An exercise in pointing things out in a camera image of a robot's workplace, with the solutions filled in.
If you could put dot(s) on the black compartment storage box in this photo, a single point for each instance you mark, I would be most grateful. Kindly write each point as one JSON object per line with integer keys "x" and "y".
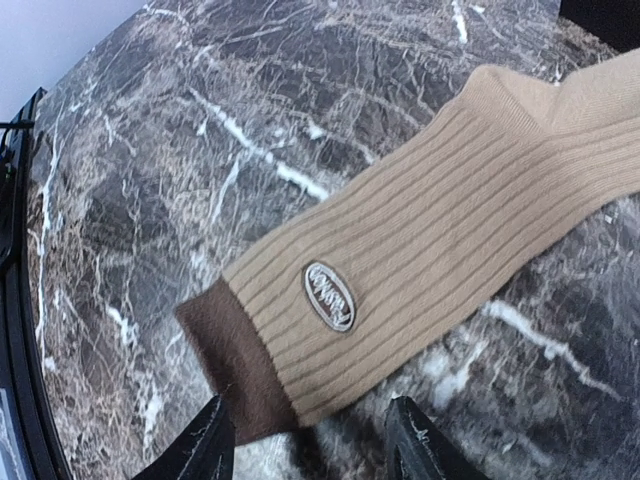
{"x": 615, "y": 22}

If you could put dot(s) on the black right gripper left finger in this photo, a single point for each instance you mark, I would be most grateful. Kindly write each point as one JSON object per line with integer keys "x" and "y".
{"x": 204, "y": 450}

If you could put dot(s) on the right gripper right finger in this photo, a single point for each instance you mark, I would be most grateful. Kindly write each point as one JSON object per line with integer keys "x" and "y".
{"x": 416, "y": 449}

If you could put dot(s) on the brown sock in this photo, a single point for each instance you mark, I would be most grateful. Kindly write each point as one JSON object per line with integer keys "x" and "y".
{"x": 325, "y": 307}

